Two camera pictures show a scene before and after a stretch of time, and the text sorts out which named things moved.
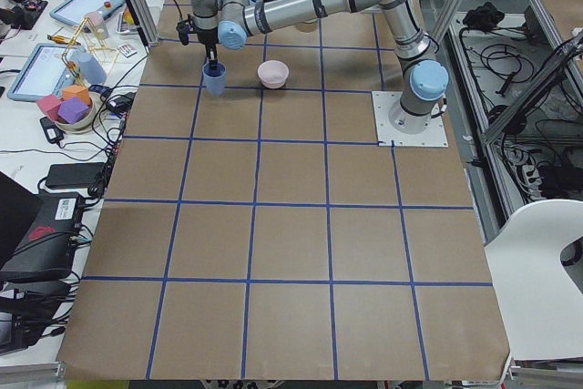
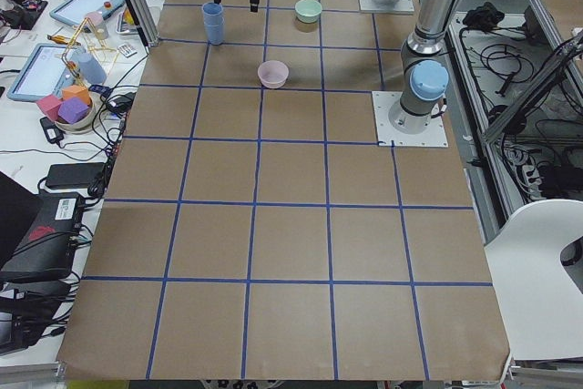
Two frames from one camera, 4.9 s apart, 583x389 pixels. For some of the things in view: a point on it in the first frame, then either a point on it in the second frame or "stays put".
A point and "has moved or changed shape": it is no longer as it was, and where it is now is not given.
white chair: [539, 301] stays put
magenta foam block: [50, 106] stays put
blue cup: [215, 78] has moved or changed shape
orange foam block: [76, 90] stays put
